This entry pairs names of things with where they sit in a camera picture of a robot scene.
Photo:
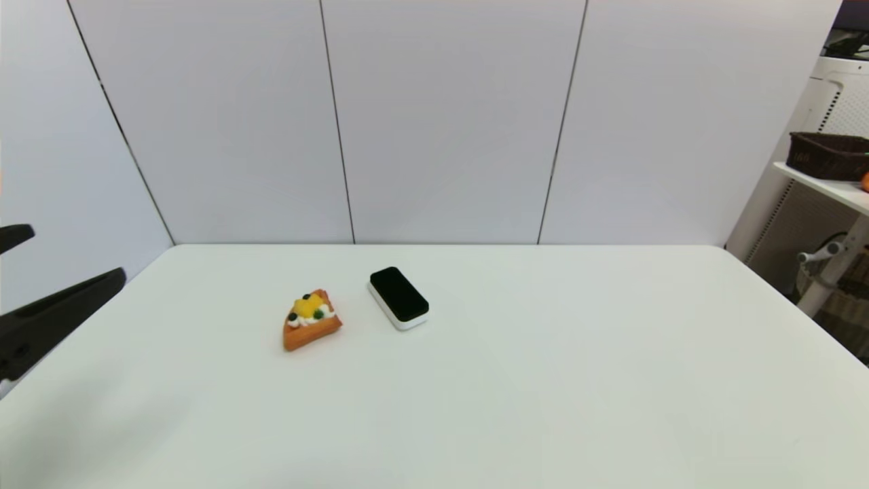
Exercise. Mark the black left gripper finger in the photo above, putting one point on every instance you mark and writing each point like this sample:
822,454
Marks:
47,319
13,238

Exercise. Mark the triangle waffle bread with fruit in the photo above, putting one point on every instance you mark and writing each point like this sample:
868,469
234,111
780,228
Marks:
311,322

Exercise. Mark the black and white eraser block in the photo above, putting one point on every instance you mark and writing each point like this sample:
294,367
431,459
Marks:
399,295

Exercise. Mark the white perforated cabinet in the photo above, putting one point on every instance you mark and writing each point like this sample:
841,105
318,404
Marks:
794,217

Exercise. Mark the dark brown wicker basket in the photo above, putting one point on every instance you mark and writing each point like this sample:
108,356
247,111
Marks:
825,157

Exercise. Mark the white shelf board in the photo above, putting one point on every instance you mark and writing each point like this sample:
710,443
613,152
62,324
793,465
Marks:
831,188

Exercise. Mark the light brown woven basket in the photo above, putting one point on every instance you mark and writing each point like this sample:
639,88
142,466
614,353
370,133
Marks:
852,309

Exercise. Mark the black device on cabinet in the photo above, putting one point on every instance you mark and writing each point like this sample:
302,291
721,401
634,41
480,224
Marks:
848,45

